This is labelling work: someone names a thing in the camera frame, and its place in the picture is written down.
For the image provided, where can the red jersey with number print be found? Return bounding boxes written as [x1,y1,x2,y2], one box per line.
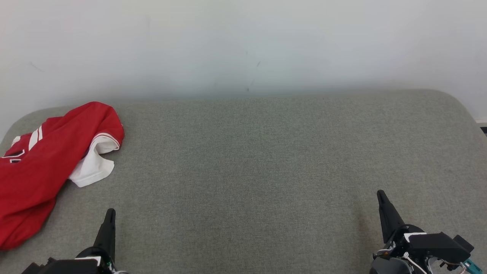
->
[0,101,125,250]

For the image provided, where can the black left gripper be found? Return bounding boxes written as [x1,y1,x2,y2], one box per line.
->
[76,208,117,274]

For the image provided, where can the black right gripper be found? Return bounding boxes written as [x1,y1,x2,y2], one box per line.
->
[377,190,431,274]

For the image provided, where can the black cable with teal plug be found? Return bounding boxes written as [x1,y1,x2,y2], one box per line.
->
[462,259,483,274]

